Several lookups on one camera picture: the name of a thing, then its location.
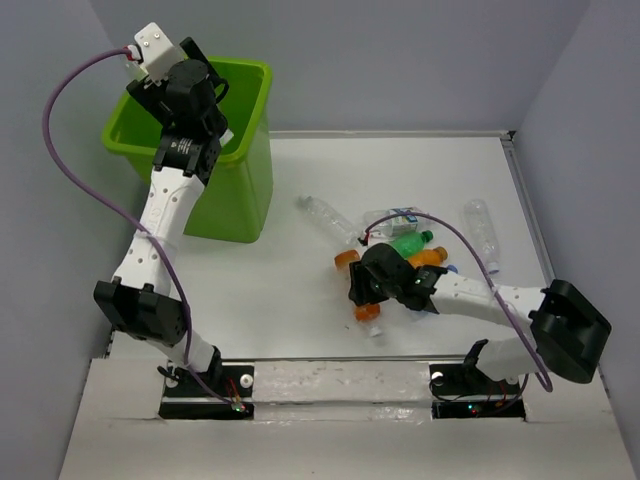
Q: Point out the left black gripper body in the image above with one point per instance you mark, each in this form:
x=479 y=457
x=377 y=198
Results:
x=150 y=95

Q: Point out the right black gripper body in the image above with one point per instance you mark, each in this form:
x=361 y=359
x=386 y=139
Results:
x=367 y=288

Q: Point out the tall orange capped bottle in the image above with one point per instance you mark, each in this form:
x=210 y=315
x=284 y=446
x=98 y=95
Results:
x=366 y=316

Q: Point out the clear crushed bottle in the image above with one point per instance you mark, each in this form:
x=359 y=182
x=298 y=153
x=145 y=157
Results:
x=333 y=225

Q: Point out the clear bottle blue cap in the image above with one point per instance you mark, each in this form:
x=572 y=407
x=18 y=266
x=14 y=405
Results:
x=482 y=234

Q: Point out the clear bottle white cap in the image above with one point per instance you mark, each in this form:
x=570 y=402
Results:
x=226 y=137

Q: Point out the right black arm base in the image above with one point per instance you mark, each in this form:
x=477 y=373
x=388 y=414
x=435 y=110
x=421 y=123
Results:
x=461 y=391

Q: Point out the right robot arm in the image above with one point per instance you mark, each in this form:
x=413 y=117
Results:
x=557 y=329

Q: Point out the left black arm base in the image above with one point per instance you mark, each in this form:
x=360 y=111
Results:
x=228 y=399

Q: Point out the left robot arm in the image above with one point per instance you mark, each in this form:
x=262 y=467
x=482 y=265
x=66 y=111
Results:
x=144 y=298

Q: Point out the green plastic bin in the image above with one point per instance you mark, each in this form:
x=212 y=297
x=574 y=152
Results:
x=235 y=204

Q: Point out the green plastic bottle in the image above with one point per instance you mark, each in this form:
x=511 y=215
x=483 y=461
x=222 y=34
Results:
x=411 y=243

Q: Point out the clear bottle green blue label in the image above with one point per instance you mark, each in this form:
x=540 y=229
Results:
x=405 y=222

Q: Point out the small orange bottle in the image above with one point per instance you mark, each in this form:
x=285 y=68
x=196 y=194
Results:
x=429 y=257

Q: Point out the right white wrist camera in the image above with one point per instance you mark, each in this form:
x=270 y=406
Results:
x=363 y=238

